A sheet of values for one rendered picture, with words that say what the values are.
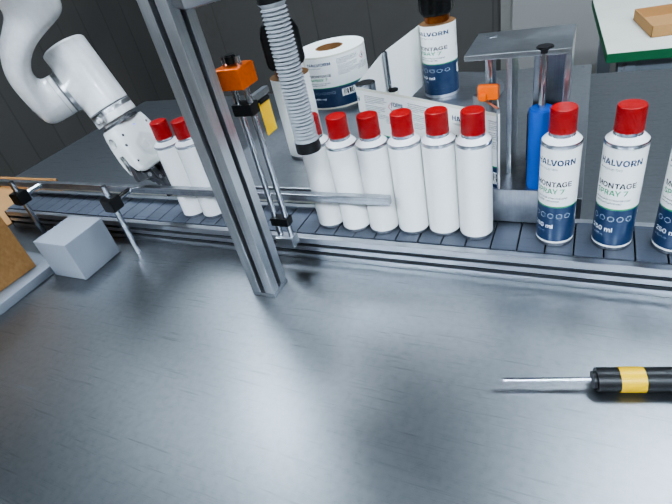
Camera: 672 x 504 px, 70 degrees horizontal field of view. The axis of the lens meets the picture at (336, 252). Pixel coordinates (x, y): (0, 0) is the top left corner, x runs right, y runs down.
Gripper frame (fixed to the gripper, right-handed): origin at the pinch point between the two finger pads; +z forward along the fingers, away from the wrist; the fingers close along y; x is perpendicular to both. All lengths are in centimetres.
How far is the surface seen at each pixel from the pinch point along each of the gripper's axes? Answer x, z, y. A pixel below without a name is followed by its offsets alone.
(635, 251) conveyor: -78, 35, -2
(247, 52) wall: 163, -17, 260
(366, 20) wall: 66, 7, 267
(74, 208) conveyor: 32.4, -5.0, -2.3
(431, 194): -54, 18, -2
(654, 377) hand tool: -79, 38, -22
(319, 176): -37.5, 8.8, -2.3
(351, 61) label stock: -20, 2, 59
